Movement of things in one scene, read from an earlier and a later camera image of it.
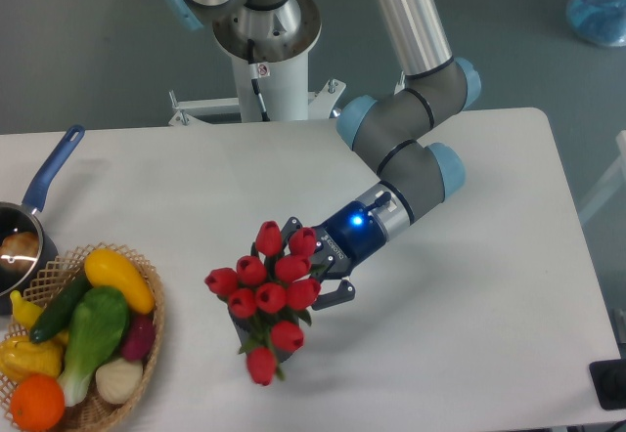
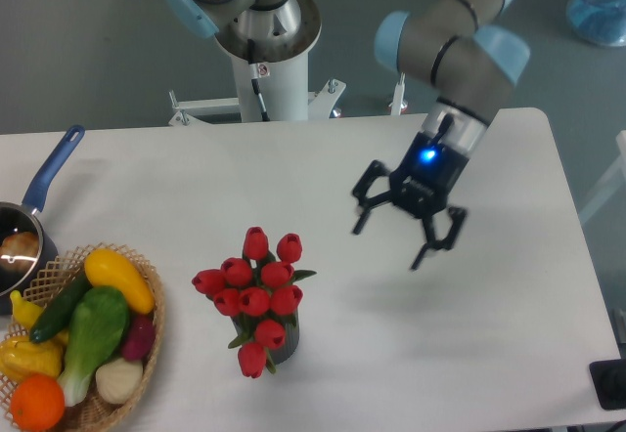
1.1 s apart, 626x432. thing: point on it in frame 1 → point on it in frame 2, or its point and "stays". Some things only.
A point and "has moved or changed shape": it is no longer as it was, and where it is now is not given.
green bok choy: (97, 325) stays
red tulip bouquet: (272, 293) has moved or changed shape
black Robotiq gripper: (350, 238) → (425, 177)
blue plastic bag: (597, 8) stays
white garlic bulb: (118, 379) stays
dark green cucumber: (59, 309) stays
